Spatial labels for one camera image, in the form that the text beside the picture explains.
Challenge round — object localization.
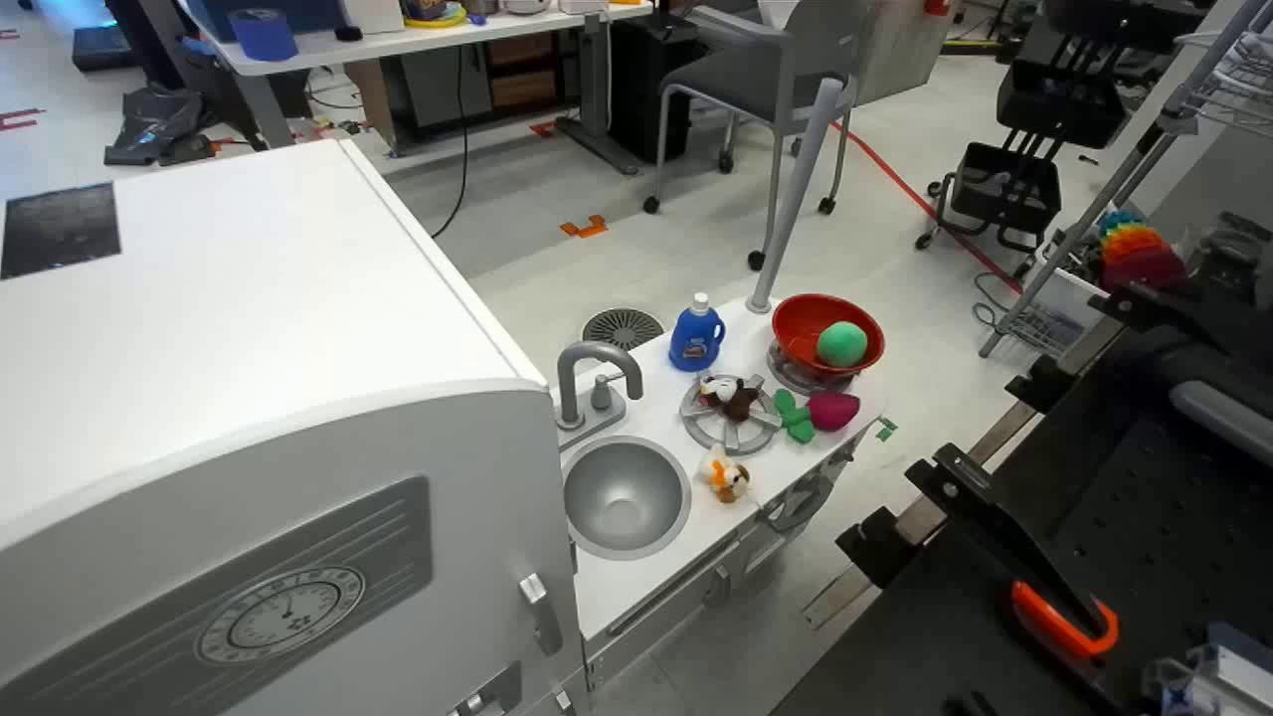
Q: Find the grey toy tap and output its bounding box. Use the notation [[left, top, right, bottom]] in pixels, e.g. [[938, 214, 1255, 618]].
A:
[[555, 337, 649, 437]]

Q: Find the grey round sink bowl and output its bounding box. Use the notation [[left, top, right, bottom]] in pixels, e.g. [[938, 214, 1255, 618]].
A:
[[563, 437, 695, 557]]

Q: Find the grey round disc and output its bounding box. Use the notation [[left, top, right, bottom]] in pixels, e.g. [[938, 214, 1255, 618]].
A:
[[579, 306, 670, 353]]

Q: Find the blue detergent bottle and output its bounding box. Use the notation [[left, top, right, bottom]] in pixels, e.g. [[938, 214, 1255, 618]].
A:
[[664, 290, 727, 380]]

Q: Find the brown plush toy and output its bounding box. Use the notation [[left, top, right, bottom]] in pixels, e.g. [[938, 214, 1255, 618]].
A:
[[695, 371, 770, 432]]

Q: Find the grey stove burner grate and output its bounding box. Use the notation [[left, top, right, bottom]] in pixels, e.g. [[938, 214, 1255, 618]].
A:
[[676, 371, 787, 459]]

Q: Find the orange white plush toy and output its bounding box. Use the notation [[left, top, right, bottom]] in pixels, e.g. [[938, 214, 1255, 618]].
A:
[[702, 455, 751, 510]]

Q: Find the red bowl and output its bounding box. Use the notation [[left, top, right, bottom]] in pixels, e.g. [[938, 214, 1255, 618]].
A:
[[770, 290, 889, 389]]

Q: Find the green toy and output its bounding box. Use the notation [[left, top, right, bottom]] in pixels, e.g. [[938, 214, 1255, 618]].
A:
[[771, 385, 821, 449]]

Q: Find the magenta toy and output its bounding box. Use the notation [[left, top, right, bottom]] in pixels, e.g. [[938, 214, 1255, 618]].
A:
[[808, 385, 865, 437]]

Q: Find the green ball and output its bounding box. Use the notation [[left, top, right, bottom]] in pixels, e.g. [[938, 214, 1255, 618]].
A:
[[811, 320, 871, 373]]

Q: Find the grey tripod pole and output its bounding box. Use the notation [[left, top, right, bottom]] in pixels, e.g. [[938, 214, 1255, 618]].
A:
[[743, 72, 853, 320]]

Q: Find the black computer tower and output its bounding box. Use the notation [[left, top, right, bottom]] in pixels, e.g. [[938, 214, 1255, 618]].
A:
[[609, 13, 727, 173]]

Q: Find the grey office chair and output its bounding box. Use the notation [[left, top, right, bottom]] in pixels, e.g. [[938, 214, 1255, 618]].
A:
[[642, 0, 867, 274]]

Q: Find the white toy kitchen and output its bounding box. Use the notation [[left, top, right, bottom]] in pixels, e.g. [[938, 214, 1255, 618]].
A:
[[0, 136, 889, 716]]

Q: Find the white desk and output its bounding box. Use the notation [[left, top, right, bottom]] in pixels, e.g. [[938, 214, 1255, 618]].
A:
[[177, 0, 661, 181]]

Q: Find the white box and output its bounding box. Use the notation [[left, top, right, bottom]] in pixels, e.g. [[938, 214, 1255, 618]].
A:
[[1028, 266, 1116, 352]]

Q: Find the blue object on desk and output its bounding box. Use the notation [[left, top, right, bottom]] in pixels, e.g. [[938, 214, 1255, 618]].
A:
[[226, 6, 304, 66]]

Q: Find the black cart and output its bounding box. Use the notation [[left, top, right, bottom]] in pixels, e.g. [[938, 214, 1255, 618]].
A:
[[913, 0, 1209, 256]]

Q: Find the rainbow stacking toy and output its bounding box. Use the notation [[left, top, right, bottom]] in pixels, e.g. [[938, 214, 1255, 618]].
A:
[[1085, 206, 1190, 298]]

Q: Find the black perforated table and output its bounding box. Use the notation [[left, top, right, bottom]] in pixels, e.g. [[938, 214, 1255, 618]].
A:
[[770, 314, 1273, 716]]

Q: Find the black bag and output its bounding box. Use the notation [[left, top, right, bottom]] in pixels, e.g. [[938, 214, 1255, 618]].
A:
[[99, 85, 211, 173]]

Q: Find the black square panel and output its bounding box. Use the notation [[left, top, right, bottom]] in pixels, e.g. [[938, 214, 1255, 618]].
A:
[[0, 181, 128, 283]]

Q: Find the orange clamp handle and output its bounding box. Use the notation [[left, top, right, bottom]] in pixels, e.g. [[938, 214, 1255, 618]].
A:
[[1007, 577, 1128, 668]]

